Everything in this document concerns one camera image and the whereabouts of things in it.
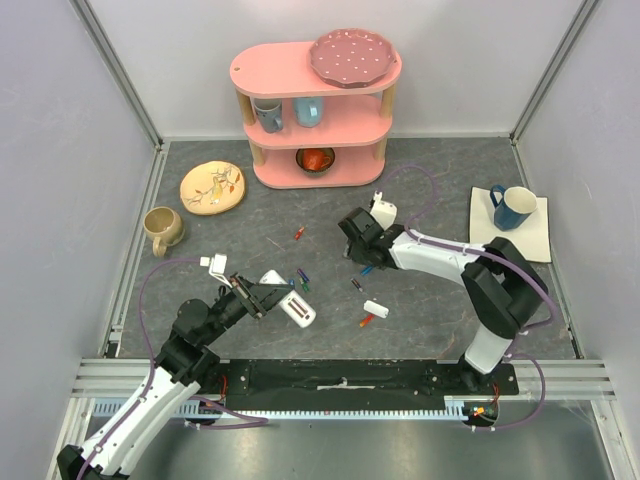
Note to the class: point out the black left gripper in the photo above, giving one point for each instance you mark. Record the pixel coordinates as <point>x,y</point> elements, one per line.
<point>258,299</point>

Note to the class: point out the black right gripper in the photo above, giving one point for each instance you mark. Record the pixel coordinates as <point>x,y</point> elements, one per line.
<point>355,240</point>

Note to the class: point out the white remote control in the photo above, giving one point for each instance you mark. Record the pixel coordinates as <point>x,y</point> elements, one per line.
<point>293,304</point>

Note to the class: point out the white battery cover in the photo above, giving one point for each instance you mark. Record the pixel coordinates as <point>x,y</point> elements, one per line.
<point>376,309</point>

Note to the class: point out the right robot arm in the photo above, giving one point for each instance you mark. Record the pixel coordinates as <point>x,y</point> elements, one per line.
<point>504,289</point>

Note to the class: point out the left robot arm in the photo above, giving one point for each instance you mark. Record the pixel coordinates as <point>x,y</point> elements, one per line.
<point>185,363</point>

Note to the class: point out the black battery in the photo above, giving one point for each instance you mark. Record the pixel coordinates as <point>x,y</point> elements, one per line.
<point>357,285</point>

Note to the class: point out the red battery far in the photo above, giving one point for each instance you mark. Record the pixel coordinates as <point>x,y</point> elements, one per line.
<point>299,232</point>

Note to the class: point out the red orange battery near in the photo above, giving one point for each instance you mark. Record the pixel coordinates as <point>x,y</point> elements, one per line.
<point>366,320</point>

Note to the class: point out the dark bowl on shelf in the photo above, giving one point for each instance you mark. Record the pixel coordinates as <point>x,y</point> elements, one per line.
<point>298,158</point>

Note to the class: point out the red mug in bowl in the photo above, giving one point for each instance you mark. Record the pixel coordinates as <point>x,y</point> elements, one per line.
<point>315,160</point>

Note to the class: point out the yellow floral plate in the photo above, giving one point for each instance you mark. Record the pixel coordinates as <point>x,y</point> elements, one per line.
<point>212,188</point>

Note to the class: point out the pink three-tier shelf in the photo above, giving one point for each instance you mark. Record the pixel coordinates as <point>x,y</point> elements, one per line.
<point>355,124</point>

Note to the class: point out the beige mug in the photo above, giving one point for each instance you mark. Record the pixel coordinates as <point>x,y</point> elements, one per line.
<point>165,228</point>

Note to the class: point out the light blue mug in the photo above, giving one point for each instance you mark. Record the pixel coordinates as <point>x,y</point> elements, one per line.
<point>308,111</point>

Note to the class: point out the dark blue mug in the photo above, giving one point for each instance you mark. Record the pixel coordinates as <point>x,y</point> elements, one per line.
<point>512,206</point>

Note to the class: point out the white square plate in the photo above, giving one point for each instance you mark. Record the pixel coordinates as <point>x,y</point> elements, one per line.
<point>531,237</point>

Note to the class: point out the grey mug on shelf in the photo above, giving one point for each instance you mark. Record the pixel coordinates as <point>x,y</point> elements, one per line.
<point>269,114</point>

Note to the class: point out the pink dotted plate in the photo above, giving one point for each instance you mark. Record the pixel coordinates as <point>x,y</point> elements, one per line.
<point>352,57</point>

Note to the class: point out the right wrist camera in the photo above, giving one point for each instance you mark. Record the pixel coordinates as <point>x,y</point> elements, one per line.
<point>383,212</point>

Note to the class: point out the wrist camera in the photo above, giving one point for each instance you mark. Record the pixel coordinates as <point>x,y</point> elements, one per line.
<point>216,266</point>
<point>383,212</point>

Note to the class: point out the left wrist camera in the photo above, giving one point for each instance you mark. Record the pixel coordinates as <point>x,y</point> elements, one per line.
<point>216,266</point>

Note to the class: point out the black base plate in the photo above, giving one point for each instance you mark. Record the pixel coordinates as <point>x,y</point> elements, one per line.
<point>273,384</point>

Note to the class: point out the white cable duct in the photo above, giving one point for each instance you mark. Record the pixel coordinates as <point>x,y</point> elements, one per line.
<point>452,410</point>

